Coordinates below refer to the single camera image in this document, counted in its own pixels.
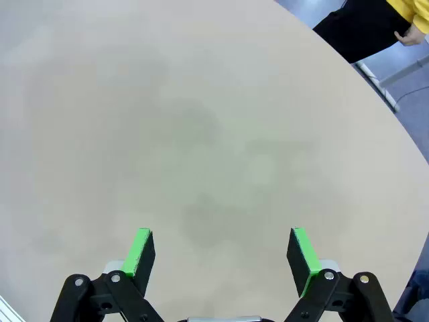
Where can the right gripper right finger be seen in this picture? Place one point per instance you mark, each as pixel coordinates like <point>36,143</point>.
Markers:
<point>308,255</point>

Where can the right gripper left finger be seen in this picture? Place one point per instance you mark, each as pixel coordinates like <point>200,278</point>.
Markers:
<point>130,258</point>

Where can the left forearm yellow sleeve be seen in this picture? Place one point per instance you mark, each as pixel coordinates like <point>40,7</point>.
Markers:
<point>423,16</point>

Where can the person's left hand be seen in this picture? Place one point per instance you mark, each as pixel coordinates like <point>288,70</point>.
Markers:
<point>414,37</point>

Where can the person in yellow hoodie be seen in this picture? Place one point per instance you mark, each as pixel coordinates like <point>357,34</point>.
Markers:
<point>358,27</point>

